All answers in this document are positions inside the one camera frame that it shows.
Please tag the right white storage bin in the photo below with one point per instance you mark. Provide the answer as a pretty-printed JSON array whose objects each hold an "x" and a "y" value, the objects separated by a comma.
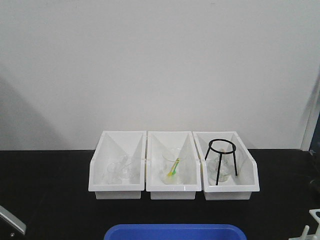
[{"x": 238, "y": 187}]

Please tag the middle white storage bin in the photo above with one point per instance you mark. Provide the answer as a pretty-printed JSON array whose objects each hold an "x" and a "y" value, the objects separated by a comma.
[{"x": 157, "y": 141}]

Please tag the yellow plastic spatula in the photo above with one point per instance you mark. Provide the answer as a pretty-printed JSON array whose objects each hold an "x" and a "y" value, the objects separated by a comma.
[{"x": 170, "y": 174}]

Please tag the blue plastic tray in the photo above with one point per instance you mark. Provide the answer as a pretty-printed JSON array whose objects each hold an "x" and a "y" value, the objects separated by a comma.
[{"x": 174, "y": 232}]

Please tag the white storage bin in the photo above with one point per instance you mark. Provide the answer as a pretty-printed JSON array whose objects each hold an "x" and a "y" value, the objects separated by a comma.
[
  {"x": 157, "y": 141},
  {"x": 238, "y": 187},
  {"x": 111, "y": 145}
]

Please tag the green plastic spatula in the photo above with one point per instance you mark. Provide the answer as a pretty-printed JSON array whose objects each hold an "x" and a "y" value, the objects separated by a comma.
[{"x": 175, "y": 166}]

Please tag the glassware in left bin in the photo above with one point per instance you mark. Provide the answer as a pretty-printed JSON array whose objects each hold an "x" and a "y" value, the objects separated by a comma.
[{"x": 123, "y": 170}]

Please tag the left white storage bin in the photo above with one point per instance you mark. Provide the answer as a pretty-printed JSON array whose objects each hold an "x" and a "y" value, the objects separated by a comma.
[{"x": 111, "y": 145}]

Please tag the black metal tripod stand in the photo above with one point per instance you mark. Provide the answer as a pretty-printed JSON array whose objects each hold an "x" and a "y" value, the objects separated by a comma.
[{"x": 223, "y": 147}]

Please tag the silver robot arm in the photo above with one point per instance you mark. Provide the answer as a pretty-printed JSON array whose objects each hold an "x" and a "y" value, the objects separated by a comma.
[{"x": 13, "y": 221}]

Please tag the glass flask in right bin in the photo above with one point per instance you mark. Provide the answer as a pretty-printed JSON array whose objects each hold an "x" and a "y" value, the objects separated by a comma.
[{"x": 212, "y": 169}]

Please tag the blue-grey pegboard drying rack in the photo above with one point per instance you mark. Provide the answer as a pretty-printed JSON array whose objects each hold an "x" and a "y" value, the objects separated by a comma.
[{"x": 314, "y": 148}]

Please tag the clear beaker in middle bin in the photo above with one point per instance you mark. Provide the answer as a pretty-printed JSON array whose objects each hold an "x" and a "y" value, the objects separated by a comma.
[{"x": 169, "y": 155}]

